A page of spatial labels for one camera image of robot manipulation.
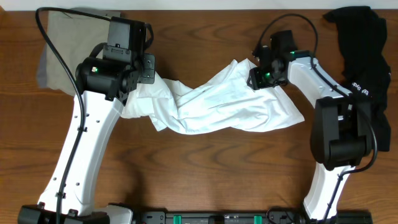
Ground white printed t-shirt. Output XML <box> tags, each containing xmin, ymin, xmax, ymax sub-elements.
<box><xmin>121</xmin><ymin>59</ymin><xmax>304</xmax><ymax>135</ymax></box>

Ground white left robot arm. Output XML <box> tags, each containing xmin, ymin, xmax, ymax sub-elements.
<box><xmin>17</xmin><ymin>53</ymin><xmax>155</xmax><ymax>223</ymax></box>

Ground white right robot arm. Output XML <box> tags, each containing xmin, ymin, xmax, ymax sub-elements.
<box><xmin>248</xmin><ymin>45</ymin><xmax>377</xmax><ymax>223</ymax></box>

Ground grey folded garment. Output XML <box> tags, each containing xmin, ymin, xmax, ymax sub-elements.
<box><xmin>35</xmin><ymin>7</ymin><xmax>122</xmax><ymax>88</ymax></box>

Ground black logo t-shirt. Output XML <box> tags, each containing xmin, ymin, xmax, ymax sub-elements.
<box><xmin>323</xmin><ymin>6</ymin><xmax>391</xmax><ymax>152</ymax></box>

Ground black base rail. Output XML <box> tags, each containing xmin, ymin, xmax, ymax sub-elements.
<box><xmin>132</xmin><ymin>208</ymin><xmax>373</xmax><ymax>224</ymax></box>

